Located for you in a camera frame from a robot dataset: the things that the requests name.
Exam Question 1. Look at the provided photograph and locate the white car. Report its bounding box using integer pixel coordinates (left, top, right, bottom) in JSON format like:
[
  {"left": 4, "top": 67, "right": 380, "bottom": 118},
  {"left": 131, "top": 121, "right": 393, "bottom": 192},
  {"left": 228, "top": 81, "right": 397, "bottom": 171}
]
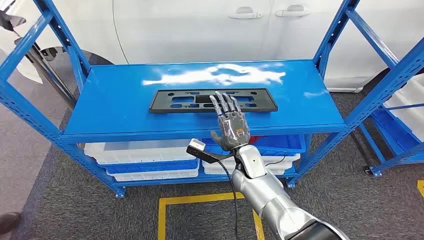
[{"left": 0, "top": 0, "right": 424, "bottom": 108}]

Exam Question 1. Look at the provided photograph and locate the blue wheeled shelf rack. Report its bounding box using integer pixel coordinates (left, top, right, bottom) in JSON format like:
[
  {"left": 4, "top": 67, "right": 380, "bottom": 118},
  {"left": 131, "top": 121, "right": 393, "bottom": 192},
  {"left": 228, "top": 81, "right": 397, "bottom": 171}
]
[{"left": 359, "top": 72, "right": 424, "bottom": 178}]

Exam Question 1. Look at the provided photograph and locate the thin black cable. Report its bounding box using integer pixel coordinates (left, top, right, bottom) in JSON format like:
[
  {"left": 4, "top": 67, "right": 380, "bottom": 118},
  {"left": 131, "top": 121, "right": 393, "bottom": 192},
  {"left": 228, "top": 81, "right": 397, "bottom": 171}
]
[{"left": 264, "top": 153, "right": 287, "bottom": 167}]

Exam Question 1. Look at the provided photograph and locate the person's black shoe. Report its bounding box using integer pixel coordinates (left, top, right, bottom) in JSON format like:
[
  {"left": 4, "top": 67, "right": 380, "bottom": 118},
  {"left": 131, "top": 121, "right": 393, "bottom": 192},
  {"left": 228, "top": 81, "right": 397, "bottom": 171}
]
[{"left": 0, "top": 211, "right": 22, "bottom": 234}]

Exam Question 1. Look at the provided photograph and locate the black plastic plate frame part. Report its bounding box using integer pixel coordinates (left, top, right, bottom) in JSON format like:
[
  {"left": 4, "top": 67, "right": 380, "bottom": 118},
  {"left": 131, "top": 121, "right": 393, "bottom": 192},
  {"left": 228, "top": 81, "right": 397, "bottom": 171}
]
[{"left": 148, "top": 88, "right": 278, "bottom": 115}]

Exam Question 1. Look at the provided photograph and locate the black camera cable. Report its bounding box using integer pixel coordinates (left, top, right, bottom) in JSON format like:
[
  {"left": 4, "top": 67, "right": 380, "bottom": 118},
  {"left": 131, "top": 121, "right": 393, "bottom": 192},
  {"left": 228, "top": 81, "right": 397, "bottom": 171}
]
[{"left": 214, "top": 158, "right": 242, "bottom": 240}]

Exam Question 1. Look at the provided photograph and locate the white plastic bin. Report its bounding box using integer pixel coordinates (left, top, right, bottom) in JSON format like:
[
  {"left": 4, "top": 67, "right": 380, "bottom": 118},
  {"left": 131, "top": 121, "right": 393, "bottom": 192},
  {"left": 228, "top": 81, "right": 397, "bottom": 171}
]
[
  {"left": 202, "top": 152, "right": 301, "bottom": 176},
  {"left": 383, "top": 73, "right": 424, "bottom": 142},
  {"left": 107, "top": 168, "right": 200, "bottom": 182},
  {"left": 84, "top": 139, "right": 200, "bottom": 166}
]

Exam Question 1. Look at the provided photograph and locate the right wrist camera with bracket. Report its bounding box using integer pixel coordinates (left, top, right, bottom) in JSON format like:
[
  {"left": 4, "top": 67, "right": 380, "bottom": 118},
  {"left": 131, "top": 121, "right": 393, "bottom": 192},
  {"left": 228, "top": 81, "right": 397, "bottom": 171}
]
[{"left": 186, "top": 138, "right": 240, "bottom": 165}]

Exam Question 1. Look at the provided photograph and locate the blue metal shelf rack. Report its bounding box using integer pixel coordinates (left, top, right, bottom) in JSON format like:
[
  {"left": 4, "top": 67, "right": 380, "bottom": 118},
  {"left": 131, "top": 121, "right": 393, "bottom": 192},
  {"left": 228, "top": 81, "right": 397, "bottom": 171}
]
[{"left": 0, "top": 0, "right": 424, "bottom": 199}]

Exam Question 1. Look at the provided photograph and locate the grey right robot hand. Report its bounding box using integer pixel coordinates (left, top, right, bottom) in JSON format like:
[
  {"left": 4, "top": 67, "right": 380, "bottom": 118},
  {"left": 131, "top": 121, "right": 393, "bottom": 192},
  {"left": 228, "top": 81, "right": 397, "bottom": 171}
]
[{"left": 209, "top": 91, "right": 252, "bottom": 152}]

